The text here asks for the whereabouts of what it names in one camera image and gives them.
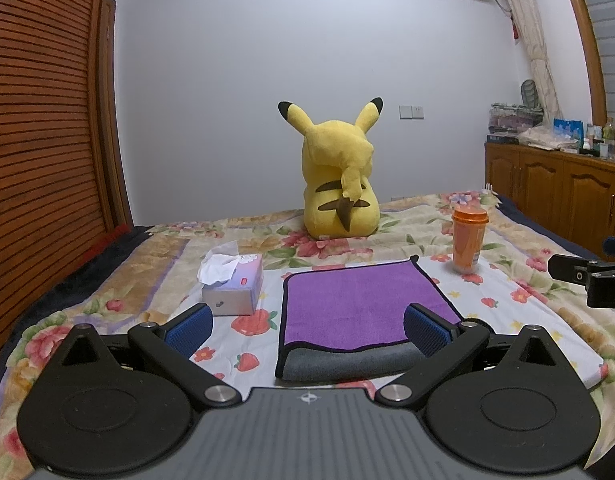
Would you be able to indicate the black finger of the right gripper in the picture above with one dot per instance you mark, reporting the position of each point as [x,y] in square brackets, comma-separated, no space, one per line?
[597,277]

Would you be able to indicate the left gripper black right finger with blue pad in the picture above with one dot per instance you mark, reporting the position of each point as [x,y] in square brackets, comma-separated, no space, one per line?
[449,349]

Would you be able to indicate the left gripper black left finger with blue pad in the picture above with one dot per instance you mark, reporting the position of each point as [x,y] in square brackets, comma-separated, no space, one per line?
[165,350]

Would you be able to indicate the purple and grey towel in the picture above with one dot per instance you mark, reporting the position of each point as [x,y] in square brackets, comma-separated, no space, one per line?
[348,324]

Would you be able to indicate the brown wooden cabinet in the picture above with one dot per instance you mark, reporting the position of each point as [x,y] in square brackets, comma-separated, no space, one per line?
[572,196]

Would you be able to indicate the white strawberry print sheet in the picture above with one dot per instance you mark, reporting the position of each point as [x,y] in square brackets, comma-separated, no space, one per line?
[242,350]

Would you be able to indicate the floral bed quilt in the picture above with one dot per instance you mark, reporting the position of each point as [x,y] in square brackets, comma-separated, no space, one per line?
[149,273]

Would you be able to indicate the lilac tissue box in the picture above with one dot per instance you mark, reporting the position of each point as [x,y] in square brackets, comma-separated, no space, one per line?
[230,280]

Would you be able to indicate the orange plastic cup with lid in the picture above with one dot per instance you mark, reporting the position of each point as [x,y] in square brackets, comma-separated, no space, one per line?
[469,224]

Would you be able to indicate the blue white package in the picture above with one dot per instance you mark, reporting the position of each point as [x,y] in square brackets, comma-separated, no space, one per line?
[571,129]

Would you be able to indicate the beige patterned curtain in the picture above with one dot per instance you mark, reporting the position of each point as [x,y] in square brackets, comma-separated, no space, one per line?
[526,16]

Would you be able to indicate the stack of folded clothes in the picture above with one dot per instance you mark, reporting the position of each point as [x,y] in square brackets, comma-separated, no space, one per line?
[508,121]

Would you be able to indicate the yellow pikachu plush toy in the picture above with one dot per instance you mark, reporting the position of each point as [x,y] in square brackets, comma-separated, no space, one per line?
[337,161]

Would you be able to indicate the brown louvered wardrobe door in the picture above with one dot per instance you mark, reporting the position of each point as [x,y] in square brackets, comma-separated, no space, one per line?
[55,202]

